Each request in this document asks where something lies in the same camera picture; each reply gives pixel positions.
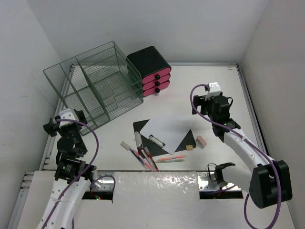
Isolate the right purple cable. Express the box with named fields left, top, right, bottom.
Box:
left=190, top=83, right=283, bottom=228

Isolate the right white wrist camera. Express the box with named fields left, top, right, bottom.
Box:
left=205, top=82, right=222, bottom=100

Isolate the small brown cube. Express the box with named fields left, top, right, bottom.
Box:
left=186, top=145, right=193, bottom=151

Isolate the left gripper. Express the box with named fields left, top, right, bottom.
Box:
left=46, top=110, right=88, bottom=153

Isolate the pink white pen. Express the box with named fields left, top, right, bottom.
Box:
left=141, top=148, right=157, bottom=171

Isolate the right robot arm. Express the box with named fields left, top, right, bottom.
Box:
left=190, top=94, right=293, bottom=208

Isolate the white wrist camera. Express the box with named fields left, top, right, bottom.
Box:
left=205, top=82, right=222, bottom=100
left=56, top=108, right=76, bottom=120

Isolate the pink top drawer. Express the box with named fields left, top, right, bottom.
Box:
left=142, top=67, right=172, bottom=84

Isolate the pink bottom drawer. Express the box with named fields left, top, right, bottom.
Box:
left=142, top=80, right=170, bottom=97

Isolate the pink eraser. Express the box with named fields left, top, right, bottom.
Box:
left=196, top=136, right=207, bottom=148

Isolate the black drawer cabinet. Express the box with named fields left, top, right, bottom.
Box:
left=127, top=46, right=172, bottom=83

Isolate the white clipboard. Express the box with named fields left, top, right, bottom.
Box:
left=140, top=116, right=194, bottom=155

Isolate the orange pen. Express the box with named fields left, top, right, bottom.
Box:
left=158, top=155, right=187, bottom=161

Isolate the black clipboard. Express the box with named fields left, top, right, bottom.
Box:
left=133, top=119, right=196, bottom=156

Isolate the pink drawer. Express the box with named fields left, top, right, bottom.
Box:
left=142, top=80, right=170, bottom=97
left=142, top=67, right=172, bottom=84
left=142, top=74, right=171, bottom=91

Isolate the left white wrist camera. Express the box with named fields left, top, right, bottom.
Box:
left=56, top=108, right=76, bottom=120

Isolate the green wire mesh organizer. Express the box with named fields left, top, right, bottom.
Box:
left=43, top=41, right=143, bottom=129

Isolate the beige eraser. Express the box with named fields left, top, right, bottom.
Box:
left=121, top=141, right=131, bottom=150

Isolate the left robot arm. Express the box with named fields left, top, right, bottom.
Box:
left=37, top=109, right=97, bottom=229

